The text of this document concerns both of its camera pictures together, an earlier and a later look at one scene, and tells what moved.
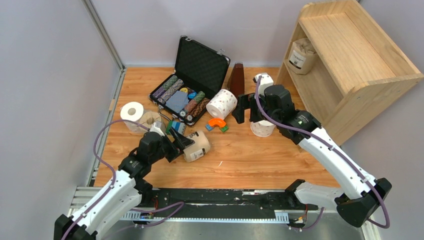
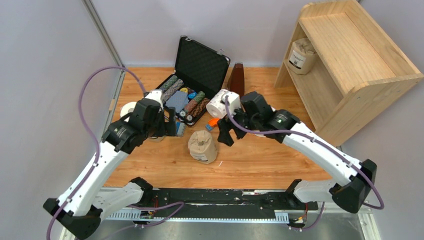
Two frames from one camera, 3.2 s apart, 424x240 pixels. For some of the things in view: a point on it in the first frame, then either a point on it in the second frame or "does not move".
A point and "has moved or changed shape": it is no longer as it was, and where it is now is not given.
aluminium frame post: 106,39 does not move
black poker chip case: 200,71 does not move
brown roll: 302,56 does not move
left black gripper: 181,142 -> 167,128
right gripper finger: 245,101 -> 224,125
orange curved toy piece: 217,121 does not move
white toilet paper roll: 132,111 does not move
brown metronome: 236,82 does not move
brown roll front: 199,149 has moved or changed shape
